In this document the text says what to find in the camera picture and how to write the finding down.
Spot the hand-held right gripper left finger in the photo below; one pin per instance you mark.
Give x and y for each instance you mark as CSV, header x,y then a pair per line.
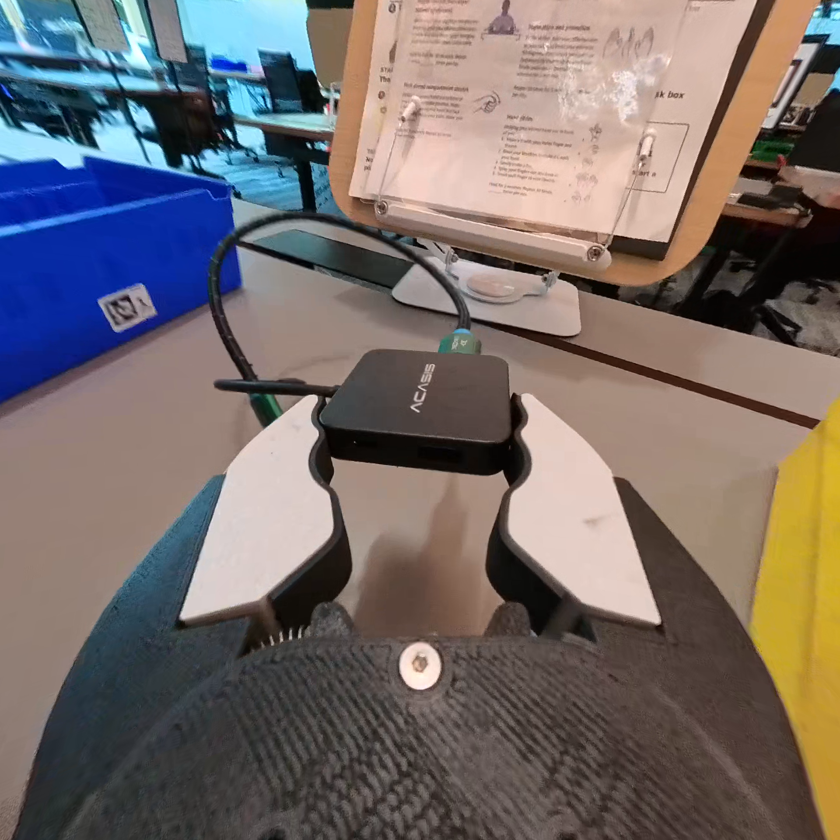
x,y
269,525

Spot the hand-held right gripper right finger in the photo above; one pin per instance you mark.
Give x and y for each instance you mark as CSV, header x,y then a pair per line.
x,y
577,531

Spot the black square usb hub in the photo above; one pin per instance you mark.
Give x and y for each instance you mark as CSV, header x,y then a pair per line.
x,y
380,400

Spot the yellow plastic bin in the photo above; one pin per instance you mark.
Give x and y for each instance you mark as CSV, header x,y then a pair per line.
x,y
807,590

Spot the blue plastic bin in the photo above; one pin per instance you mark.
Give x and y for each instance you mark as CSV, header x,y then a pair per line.
x,y
98,262

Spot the wooden office table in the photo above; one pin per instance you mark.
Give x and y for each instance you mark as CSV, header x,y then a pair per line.
x,y
289,124
761,213

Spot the wooden document stand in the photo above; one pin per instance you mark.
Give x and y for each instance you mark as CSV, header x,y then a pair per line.
x,y
735,164

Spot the black office chair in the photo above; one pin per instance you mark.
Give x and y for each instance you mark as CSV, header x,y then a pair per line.
x,y
197,111
282,79

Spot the printed instruction sheet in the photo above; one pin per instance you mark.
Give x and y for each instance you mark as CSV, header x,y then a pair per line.
x,y
525,98

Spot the sign board on stand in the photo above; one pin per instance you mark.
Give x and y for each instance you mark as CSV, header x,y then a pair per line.
x,y
102,23
167,29

